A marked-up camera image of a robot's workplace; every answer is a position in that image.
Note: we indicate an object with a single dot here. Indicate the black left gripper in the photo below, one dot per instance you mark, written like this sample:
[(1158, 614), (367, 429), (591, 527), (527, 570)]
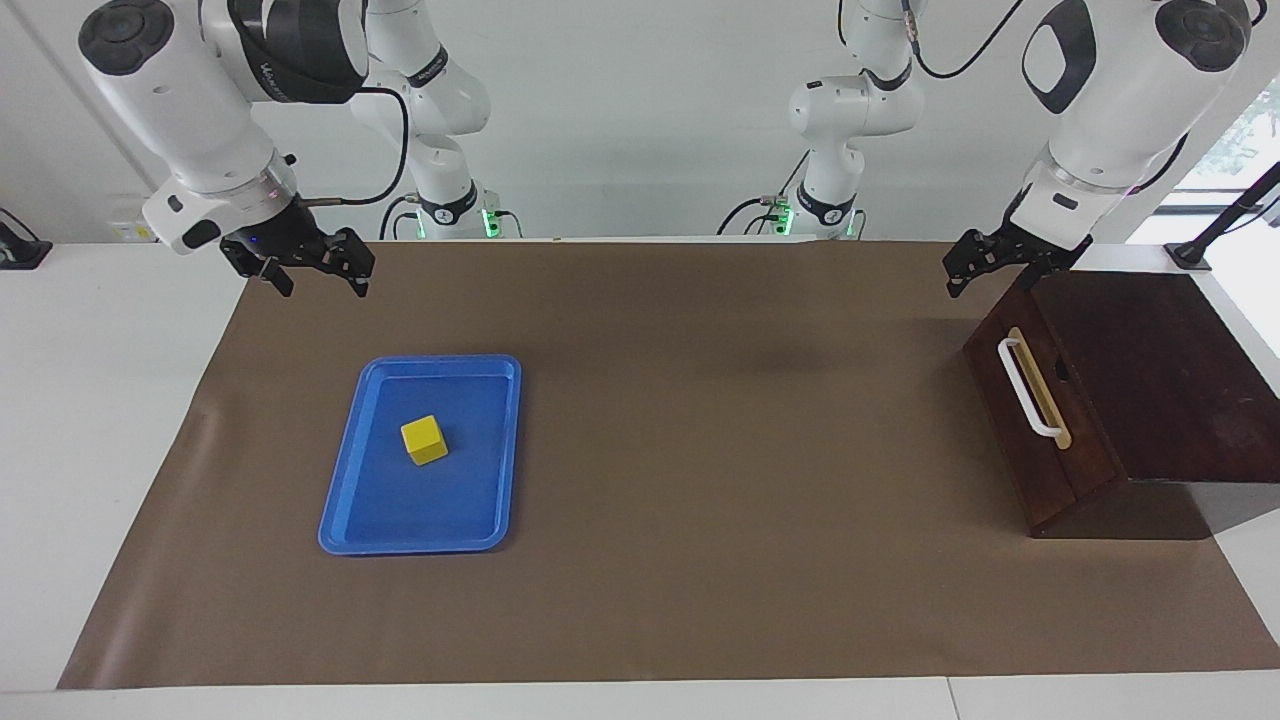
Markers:
[(1025, 248)]

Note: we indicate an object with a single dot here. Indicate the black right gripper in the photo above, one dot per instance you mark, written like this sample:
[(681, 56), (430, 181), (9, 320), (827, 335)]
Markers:
[(290, 240)]

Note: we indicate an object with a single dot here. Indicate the dark wooden drawer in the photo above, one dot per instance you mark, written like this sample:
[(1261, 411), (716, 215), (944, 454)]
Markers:
[(1010, 450)]

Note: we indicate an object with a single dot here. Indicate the yellow cube block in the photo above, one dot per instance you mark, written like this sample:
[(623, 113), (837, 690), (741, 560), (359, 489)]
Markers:
[(424, 442)]

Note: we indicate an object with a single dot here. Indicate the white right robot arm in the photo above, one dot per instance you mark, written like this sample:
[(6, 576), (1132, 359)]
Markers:
[(180, 110)]

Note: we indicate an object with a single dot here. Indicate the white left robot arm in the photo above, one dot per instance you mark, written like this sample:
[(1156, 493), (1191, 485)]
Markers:
[(1110, 110)]

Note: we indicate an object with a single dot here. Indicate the dark wooden cabinet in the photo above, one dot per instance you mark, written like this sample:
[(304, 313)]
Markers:
[(1170, 380)]

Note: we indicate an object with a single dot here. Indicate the bright window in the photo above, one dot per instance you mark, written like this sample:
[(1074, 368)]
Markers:
[(1250, 140)]

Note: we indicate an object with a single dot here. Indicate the blue plastic tray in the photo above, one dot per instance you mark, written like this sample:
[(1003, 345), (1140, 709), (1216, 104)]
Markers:
[(450, 510)]

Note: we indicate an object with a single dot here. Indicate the black desk device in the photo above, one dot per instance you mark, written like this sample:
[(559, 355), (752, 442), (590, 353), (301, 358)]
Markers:
[(25, 255)]

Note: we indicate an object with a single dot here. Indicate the brown table mat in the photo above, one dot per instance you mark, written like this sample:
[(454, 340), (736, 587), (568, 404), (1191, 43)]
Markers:
[(700, 500)]

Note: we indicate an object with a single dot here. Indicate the black camera stand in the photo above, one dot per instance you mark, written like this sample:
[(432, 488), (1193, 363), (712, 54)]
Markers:
[(1190, 255)]

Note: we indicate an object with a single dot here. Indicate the small wall label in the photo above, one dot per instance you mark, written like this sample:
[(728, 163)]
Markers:
[(132, 232)]

